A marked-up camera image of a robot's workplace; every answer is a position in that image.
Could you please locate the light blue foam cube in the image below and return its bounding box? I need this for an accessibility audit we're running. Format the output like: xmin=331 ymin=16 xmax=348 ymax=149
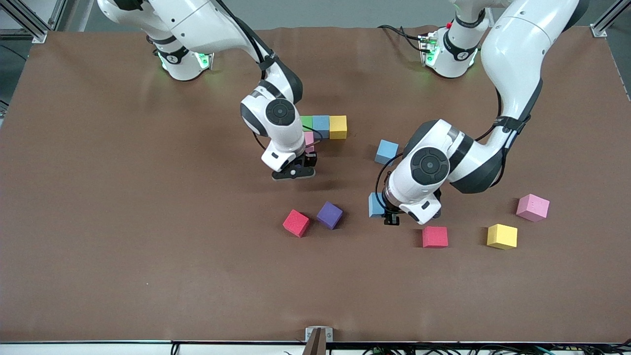
xmin=374 ymin=140 xmax=399 ymax=166
xmin=312 ymin=115 xmax=331 ymax=140
xmin=368 ymin=192 xmax=386 ymax=219

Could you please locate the yellow foam cube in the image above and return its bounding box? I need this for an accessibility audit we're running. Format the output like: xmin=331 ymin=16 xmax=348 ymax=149
xmin=329 ymin=115 xmax=348 ymax=140
xmin=487 ymin=223 xmax=519 ymax=250

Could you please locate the red foam cube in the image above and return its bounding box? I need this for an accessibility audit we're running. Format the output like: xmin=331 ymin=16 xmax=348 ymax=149
xmin=282 ymin=209 xmax=311 ymax=238
xmin=422 ymin=226 xmax=450 ymax=249

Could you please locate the purple foam cube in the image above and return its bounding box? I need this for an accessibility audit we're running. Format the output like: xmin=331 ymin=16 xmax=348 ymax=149
xmin=316 ymin=201 xmax=344 ymax=230

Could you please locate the brown table cover sheet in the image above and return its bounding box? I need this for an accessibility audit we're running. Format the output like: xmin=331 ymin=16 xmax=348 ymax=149
xmin=0 ymin=26 xmax=631 ymax=344

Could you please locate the black left camera cable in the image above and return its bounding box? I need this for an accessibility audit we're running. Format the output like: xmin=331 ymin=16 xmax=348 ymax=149
xmin=376 ymin=168 xmax=397 ymax=217

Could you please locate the grey metal bracket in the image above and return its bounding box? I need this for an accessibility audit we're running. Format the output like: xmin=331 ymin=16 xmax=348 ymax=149
xmin=305 ymin=326 xmax=334 ymax=343

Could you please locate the aluminium frame profile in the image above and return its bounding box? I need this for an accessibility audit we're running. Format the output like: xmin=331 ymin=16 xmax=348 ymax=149
xmin=0 ymin=0 xmax=50 ymax=44
xmin=590 ymin=0 xmax=631 ymax=38

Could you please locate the white table edge rail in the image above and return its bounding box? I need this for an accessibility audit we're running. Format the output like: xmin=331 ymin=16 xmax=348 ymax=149
xmin=0 ymin=340 xmax=631 ymax=355

